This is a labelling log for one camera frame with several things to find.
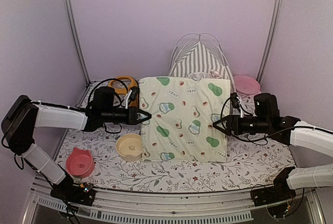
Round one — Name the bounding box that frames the left aluminium frame post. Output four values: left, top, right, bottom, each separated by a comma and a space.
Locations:
63, 0, 91, 85

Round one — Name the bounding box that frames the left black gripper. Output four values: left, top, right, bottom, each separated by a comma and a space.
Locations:
102, 106, 152, 125

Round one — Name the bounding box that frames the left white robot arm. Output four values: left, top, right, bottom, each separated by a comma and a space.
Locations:
1, 86, 151, 200

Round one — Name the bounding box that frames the red cat-ear pet bowl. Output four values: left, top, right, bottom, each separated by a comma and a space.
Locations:
66, 147, 95, 179

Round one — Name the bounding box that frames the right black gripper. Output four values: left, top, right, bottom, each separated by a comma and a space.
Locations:
213, 115, 270, 136

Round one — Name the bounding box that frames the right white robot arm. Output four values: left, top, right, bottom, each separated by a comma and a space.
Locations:
212, 93, 332, 201

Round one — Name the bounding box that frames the right aluminium frame post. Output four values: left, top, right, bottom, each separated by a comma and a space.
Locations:
256, 0, 283, 84

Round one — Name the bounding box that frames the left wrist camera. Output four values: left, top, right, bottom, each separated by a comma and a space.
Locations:
124, 86, 139, 108

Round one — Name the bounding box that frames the cream pet bowl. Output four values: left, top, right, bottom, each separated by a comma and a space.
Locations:
116, 133, 143, 162

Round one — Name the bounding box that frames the green patterned cushion mat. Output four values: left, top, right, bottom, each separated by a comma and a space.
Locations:
139, 77, 231, 163

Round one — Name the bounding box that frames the aluminium frame post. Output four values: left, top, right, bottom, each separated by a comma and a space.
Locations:
256, 0, 283, 84
63, 0, 91, 85

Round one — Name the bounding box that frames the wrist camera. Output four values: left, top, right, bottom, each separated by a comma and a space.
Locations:
230, 92, 245, 118
124, 86, 139, 108

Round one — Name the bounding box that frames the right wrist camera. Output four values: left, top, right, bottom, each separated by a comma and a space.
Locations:
230, 92, 245, 118

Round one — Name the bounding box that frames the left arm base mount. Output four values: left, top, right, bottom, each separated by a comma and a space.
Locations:
50, 182, 96, 206

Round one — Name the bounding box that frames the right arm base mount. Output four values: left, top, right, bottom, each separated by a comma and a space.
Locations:
250, 183, 296, 207

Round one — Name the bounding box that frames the front aluminium rail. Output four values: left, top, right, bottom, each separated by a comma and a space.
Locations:
22, 176, 326, 223

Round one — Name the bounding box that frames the pink plate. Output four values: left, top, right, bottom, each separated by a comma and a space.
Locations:
234, 75, 261, 95

